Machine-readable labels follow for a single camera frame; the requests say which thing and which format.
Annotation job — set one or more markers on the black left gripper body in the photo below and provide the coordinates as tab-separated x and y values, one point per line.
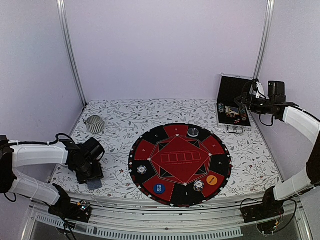
87	171

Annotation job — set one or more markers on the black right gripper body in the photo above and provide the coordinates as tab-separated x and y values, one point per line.
253	106

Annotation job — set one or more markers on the blue playing card deck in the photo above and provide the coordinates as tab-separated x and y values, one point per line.
94	184

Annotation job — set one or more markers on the white blue poker chip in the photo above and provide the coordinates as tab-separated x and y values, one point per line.
142	169

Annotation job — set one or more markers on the black white dealer button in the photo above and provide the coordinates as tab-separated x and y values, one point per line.
193	132

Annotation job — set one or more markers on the blue small blind button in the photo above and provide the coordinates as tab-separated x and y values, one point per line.
159	188

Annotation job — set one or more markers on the orange big blind button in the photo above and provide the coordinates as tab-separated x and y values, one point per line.
212	180

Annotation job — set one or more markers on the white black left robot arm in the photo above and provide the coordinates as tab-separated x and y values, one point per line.
81	158

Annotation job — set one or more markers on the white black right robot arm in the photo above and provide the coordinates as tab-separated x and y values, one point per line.
307	127

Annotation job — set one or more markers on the right poker chip row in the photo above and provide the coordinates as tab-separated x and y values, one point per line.
243	114

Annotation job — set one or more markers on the poker chip row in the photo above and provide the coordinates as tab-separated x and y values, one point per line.
243	114
221	108

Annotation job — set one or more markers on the boxed card deck in case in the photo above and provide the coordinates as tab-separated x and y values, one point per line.
231	110

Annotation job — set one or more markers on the left poker chip row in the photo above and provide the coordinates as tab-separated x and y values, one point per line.
221	108

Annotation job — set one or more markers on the striped grey ceramic cup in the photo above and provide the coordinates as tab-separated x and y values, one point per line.
94	124

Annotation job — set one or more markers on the round red black poker mat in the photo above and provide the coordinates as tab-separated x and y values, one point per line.
177	160

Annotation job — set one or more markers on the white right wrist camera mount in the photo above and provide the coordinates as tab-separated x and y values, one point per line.
257	89

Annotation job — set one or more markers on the front aluminium rail frame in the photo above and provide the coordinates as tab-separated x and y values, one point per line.
141	219

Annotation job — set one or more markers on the right aluminium frame post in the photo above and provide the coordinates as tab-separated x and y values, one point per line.
268	18

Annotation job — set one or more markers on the aluminium frame post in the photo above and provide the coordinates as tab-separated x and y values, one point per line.
61	7
268	18

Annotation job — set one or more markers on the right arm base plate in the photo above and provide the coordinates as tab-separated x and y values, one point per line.
261	211

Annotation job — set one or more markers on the left aluminium frame post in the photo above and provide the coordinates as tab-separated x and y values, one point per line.
61	7

